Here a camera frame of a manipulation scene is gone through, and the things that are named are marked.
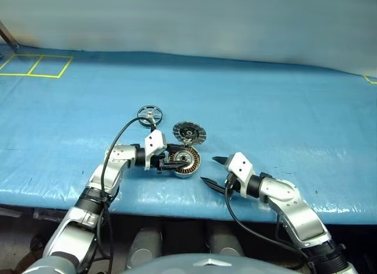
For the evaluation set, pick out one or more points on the grey metal bracket post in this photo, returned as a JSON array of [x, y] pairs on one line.
[[7, 35]]

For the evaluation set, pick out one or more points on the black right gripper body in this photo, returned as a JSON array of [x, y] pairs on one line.
[[231, 183]]

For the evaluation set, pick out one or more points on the round silver housing lid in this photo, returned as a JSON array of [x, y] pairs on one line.
[[188, 132]]

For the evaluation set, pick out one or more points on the blue plastic table cover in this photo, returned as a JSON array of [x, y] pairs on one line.
[[235, 103]]

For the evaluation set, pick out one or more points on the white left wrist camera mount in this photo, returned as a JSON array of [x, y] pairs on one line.
[[153, 141]]

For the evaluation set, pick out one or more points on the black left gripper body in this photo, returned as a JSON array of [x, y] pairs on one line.
[[156, 163]]

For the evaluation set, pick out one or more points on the grey robot torso shell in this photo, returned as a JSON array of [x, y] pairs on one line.
[[188, 265]]

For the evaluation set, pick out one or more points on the yellow tape double square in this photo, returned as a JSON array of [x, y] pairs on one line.
[[35, 64]]

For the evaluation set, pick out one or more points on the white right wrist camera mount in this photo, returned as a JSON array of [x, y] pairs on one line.
[[240, 168]]

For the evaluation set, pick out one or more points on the silver spoked rotor wheel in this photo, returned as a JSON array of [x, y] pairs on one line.
[[150, 112]]

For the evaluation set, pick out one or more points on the grey rounded shape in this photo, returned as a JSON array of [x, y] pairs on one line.
[[225, 241], [144, 247]]

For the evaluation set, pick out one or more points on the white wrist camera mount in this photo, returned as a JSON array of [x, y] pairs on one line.
[[240, 168], [153, 141]]

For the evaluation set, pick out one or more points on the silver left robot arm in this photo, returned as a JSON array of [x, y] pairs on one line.
[[116, 163]]

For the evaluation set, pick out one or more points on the round motor housing with windings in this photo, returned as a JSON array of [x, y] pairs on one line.
[[193, 163]]

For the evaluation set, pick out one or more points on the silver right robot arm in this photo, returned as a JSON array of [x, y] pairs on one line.
[[290, 206]]

